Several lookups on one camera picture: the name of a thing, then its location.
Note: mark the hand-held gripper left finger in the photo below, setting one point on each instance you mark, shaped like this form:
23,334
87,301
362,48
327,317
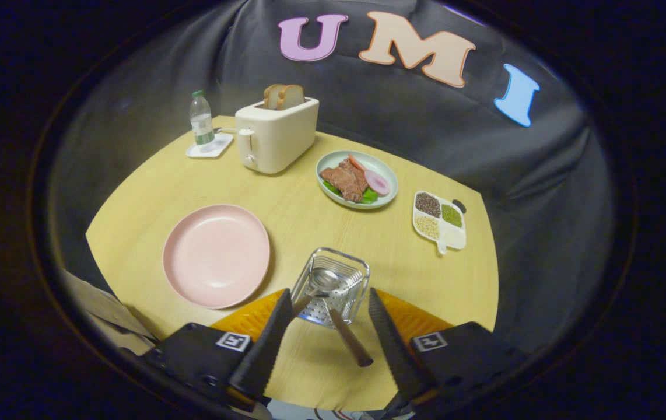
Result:
266,350

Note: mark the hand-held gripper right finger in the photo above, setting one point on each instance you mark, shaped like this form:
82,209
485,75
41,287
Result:
394,344

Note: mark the pink round plate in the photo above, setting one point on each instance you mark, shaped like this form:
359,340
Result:
216,256

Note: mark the white divided bean dish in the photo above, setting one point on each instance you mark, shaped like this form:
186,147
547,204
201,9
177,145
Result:
452,236

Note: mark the green lettuce leaf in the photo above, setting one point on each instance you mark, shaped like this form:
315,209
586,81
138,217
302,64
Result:
370,197

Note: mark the pink ham slice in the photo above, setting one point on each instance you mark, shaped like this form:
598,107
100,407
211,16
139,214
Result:
378,182

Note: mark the beige cloth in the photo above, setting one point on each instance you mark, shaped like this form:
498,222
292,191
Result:
105,309

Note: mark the brown steak piece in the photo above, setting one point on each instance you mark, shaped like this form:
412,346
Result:
342,179

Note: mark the orange carrot slice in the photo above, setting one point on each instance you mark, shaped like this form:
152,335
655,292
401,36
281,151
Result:
355,161

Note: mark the pale green oval plate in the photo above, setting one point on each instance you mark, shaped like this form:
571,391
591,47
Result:
333,160

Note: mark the white square coaster tray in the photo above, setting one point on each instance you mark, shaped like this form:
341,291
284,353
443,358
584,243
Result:
219,146

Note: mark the cream white toaster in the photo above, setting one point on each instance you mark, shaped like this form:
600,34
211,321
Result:
286,134

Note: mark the black backdrop cloth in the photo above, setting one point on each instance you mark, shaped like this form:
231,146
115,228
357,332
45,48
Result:
543,175

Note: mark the clear plastic water bottle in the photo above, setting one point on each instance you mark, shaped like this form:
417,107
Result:
202,125

